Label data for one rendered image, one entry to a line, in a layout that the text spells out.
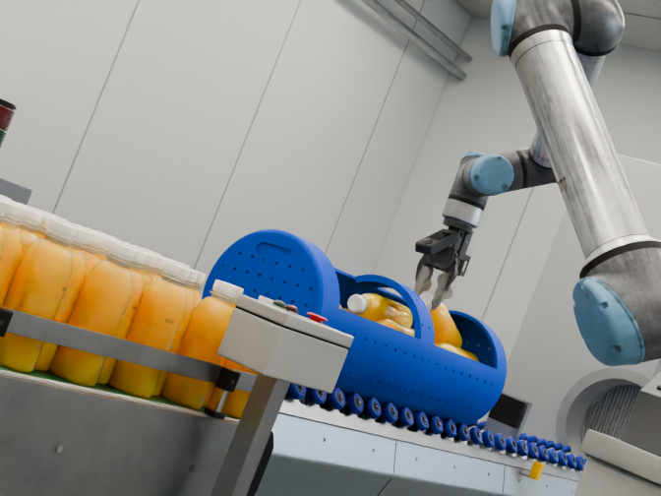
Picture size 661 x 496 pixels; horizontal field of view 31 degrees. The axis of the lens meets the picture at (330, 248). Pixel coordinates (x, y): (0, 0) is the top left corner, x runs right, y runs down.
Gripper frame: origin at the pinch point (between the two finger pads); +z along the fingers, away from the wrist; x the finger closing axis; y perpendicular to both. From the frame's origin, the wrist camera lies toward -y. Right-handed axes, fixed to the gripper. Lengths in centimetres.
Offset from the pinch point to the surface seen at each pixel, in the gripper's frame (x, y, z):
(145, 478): -23, -103, 42
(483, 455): -11.9, 33.5, 30.6
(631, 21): 171, 421, -214
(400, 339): -14.6, -29.9, 9.8
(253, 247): 5, -62, 3
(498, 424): 1, 64, 24
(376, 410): -11.8, -24.3, 25.9
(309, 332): -35, -92, 13
